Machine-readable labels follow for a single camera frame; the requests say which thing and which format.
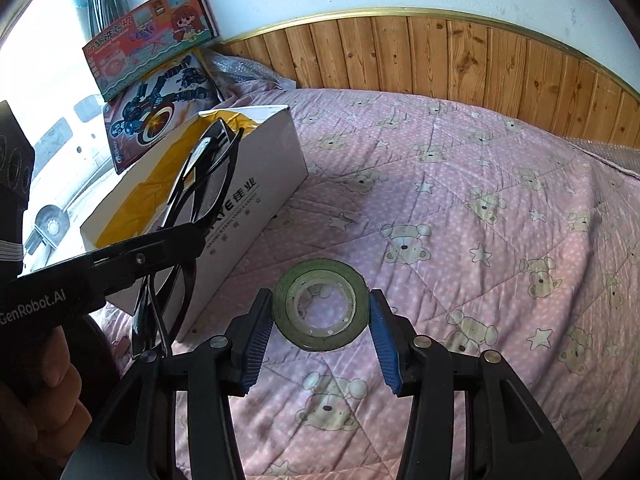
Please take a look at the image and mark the person's left hand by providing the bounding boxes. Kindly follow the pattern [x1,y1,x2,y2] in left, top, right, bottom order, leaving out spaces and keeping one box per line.
[0,327,93,463]

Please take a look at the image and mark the wooden headboard panel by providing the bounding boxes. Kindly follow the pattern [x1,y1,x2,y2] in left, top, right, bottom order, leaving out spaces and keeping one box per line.
[215,7,640,148]

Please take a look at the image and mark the green tape roll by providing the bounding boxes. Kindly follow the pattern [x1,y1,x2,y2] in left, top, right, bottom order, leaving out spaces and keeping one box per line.
[272,260,371,352]

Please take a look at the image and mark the black eyeglasses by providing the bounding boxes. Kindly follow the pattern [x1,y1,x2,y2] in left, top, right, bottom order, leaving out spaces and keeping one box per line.
[131,119,246,358]

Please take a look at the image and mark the white cardboard box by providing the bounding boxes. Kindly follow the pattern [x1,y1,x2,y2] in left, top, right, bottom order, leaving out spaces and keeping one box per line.
[80,105,308,343]

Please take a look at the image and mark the pinkish bubble wrap sheet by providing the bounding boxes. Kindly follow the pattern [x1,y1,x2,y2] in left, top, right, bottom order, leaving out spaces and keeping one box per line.
[570,137,640,178]

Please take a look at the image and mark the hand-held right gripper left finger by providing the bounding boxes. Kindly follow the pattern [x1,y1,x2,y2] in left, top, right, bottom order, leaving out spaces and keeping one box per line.
[60,288,276,480]

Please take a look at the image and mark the robot toy box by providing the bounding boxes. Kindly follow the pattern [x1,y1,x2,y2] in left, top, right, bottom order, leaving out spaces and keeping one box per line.
[102,50,223,176]

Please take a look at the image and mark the white van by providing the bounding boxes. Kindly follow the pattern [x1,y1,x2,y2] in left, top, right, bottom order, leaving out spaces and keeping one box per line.
[20,92,121,266]

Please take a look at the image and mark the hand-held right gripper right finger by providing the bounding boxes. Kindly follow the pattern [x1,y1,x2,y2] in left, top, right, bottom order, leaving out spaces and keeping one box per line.
[369,290,583,480]

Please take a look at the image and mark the pink bear print blanket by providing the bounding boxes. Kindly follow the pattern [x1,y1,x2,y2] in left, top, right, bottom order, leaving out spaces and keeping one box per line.
[100,85,640,480]

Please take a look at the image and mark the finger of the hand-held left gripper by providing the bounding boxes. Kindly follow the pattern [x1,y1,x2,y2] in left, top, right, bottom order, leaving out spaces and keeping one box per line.
[90,223,207,297]

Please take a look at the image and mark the clear bubble wrap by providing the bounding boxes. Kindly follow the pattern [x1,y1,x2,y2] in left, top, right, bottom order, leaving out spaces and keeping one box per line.
[207,49,296,96]

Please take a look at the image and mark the pink toy box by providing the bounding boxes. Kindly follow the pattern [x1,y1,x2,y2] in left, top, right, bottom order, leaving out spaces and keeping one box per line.
[82,0,220,102]

